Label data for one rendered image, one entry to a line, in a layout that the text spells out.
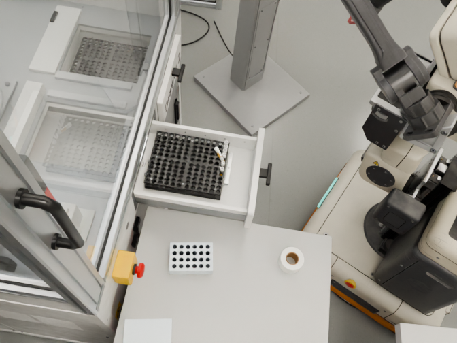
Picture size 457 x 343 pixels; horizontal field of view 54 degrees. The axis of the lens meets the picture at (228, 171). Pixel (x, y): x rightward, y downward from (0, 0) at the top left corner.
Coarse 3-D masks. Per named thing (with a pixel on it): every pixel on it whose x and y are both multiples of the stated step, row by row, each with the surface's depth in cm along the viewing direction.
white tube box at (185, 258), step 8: (176, 248) 129; (184, 248) 130; (192, 248) 130; (200, 248) 134; (208, 248) 134; (176, 256) 128; (184, 256) 129; (192, 256) 129; (200, 256) 129; (208, 256) 129; (176, 264) 127; (184, 264) 127; (192, 264) 128; (200, 264) 128; (208, 264) 128; (176, 272) 128; (184, 272) 128; (192, 272) 128; (200, 272) 129; (208, 272) 129
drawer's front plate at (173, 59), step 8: (176, 40) 149; (176, 48) 147; (176, 56) 149; (168, 64) 144; (176, 64) 152; (168, 72) 142; (168, 80) 141; (160, 88) 139; (168, 88) 143; (160, 96) 138; (168, 96) 146; (160, 104) 137; (168, 104) 148; (160, 112) 141; (160, 120) 145
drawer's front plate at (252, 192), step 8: (264, 128) 136; (256, 144) 134; (256, 152) 131; (256, 160) 130; (256, 168) 129; (256, 176) 128; (256, 184) 126; (248, 192) 136; (256, 192) 125; (248, 200) 129; (248, 208) 123; (248, 216) 124; (248, 224) 128
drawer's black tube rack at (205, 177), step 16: (160, 144) 133; (176, 144) 138; (192, 144) 134; (208, 144) 135; (160, 160) 135; (176, 160) 131; (192, 160) 136; (208, 160) 132; (160, 176) 129; (176, 176) 129; (192, 176) 129; (208, 176) 133; (176, 192) 130; (192, 192) 131; (208, 192) 127
